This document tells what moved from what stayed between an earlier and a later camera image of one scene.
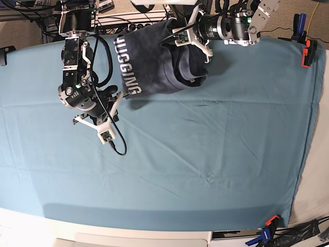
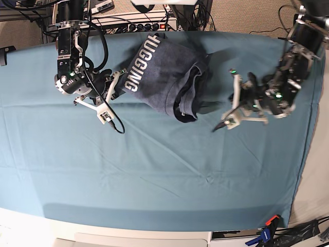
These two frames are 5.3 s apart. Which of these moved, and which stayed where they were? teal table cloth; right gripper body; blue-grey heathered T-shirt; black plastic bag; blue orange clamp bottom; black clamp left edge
Moved: blue-grey heathered T-shirt; right gripper body
Stayed: teal table cloth; black clamp left edge; blue orange clamp bottom; black plastic bag
